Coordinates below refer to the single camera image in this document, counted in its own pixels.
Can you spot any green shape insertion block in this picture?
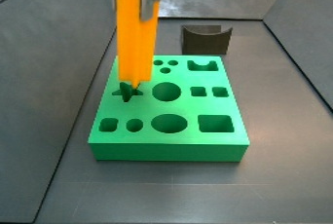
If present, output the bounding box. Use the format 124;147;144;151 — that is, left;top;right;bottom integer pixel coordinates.
88;56;250;162

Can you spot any black curved fixture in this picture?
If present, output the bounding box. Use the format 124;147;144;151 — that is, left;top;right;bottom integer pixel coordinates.
180;25;232;56

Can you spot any yellow star prism object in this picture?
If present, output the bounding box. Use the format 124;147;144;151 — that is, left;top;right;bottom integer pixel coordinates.
116;0;160;88

